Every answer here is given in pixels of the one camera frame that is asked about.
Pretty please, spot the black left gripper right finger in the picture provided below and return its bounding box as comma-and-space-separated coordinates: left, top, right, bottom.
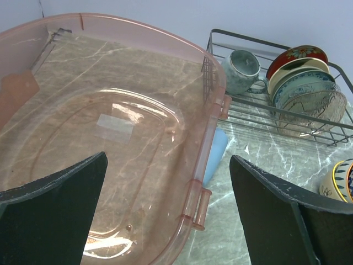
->
229, 155, 352, 264

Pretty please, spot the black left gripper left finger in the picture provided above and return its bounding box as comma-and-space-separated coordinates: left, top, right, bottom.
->
1, 152, 108, 264

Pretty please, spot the pink transparent plastic bin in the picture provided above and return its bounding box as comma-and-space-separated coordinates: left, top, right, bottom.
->
1, 13, 229, 264

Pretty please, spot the cream bowl under red bowl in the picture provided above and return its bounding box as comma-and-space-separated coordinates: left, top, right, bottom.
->
319, 160, 352, 203

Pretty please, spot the light blue cup lying down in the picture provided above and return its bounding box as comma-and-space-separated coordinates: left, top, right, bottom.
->
202, 128, 228, 187

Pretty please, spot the clear glass plate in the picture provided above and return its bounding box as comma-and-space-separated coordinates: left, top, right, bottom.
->
276, 81, 347, 138

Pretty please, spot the grey-green ceramic mug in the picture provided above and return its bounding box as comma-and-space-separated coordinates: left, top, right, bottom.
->
221, 50, 269, 96

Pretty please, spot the cream yellow plate in rack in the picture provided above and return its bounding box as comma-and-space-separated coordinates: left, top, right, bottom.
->
268, 58, 330, 95

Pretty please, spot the red floral plate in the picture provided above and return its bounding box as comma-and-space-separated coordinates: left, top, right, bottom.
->
266, 45, 328, 79

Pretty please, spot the black wire dish rack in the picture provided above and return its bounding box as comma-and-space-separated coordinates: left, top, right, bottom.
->
207, 29, 352, 146

